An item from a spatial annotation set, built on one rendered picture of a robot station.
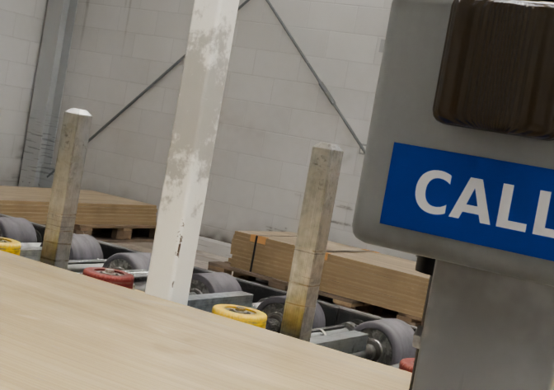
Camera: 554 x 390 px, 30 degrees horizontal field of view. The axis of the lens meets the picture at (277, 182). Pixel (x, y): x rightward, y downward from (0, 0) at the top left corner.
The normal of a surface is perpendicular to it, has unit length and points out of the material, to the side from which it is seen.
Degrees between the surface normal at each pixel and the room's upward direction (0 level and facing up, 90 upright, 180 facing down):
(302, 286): 90
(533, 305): 90
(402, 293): 90
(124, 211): 90
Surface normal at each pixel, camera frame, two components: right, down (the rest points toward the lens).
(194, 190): 0.84, 0.18
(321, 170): -0.52, -0.04
